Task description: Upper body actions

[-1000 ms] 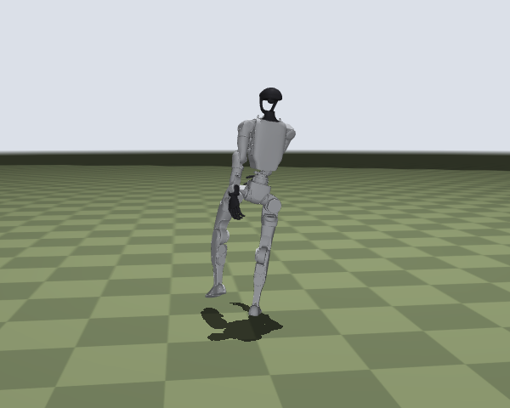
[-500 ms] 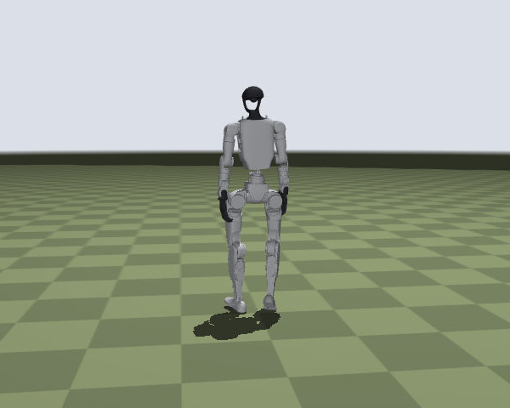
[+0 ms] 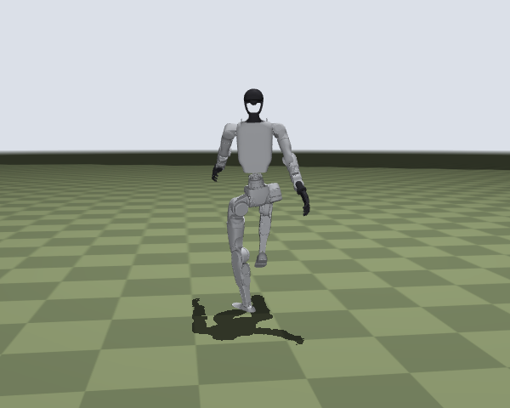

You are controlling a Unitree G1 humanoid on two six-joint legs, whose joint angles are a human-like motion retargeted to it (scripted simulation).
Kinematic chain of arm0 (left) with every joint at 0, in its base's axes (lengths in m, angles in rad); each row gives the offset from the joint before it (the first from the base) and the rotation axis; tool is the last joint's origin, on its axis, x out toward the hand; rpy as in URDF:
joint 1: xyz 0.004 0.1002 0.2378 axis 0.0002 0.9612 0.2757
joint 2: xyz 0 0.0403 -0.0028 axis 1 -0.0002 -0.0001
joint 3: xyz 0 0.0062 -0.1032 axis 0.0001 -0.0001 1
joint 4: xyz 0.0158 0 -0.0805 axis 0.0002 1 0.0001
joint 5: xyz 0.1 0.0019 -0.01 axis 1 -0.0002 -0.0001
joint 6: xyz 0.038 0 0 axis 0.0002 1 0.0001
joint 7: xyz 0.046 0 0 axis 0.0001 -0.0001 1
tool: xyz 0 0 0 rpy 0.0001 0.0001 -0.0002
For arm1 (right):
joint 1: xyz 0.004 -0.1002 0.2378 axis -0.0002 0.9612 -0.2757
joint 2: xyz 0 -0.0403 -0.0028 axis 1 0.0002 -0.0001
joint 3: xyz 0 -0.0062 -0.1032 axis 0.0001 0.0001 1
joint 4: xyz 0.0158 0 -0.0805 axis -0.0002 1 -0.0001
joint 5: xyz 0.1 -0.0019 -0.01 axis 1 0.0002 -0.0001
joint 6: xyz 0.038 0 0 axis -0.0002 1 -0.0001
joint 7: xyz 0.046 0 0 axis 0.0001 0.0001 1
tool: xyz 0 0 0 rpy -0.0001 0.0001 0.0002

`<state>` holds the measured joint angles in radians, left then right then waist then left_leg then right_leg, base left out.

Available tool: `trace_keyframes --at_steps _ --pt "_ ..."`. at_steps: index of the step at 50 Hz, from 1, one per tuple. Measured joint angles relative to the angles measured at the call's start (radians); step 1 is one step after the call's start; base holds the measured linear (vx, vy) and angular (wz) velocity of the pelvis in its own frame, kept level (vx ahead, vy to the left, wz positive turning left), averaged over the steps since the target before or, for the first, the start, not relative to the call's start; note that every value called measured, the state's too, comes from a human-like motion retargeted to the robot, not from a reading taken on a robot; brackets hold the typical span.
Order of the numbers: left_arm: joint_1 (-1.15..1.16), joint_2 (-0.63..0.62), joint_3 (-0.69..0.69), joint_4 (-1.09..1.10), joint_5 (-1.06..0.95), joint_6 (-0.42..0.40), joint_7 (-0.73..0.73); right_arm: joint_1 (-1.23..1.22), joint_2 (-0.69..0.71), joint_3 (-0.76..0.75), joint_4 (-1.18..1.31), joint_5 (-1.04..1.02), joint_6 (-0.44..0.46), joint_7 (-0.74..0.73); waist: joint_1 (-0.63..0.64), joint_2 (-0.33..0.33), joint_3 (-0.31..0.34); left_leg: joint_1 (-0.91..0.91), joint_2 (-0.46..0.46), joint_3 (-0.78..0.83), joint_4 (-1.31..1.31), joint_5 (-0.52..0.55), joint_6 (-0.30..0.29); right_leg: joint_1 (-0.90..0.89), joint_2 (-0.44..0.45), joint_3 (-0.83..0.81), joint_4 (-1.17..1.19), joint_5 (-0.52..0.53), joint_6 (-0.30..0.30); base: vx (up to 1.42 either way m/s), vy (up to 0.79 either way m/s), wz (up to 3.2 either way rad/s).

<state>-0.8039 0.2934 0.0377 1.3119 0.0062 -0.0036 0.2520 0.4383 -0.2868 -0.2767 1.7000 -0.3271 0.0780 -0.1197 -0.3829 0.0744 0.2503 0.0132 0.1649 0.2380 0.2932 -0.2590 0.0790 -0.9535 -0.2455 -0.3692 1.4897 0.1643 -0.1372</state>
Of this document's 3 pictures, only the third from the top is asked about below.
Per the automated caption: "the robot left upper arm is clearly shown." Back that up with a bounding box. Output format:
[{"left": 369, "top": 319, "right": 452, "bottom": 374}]
[{"left": 219, "top": 123, "right": 237, "bottom": 157}]

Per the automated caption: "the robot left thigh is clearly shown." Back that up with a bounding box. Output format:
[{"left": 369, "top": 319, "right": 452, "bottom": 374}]
[{"left": 227, "top": 194, "right": 250, "bottom": 264}]

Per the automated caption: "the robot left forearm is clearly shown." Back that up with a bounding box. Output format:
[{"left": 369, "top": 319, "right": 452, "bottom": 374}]
[{"left": 216, "top": 145, "right": 228, "bottom": 170}]

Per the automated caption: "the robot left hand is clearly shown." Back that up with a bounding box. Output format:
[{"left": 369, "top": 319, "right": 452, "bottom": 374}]
[{"left": 212, "top": 163, "right": 223, "bottom": 182}]

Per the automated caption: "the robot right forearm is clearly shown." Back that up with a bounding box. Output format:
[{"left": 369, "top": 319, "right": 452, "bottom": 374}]
[{"left": 286, "top": 153, "right": 304, "bottom": 191}]

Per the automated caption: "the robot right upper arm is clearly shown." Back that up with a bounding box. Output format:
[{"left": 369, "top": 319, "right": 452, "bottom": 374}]
[{"left": 271, "top": 123, "right": 293, "bottom": 167}]

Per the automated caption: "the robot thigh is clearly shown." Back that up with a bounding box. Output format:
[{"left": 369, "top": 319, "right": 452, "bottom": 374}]
[
  {"left": 227, "top": 194, "right": 250, "bottom": 264},
  {"left": 259, "top": 183, "right": 282, "bottom": 216}
]

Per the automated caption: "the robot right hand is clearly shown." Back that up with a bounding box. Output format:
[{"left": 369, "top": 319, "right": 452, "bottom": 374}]
[{"left": 295, "top": 181, "right": 310, "bottom": 216}]

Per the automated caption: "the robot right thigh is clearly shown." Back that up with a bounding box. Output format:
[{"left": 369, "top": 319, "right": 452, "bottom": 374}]
[{"left": 259, "top": 183, "right": 282, "bottom": 216}]

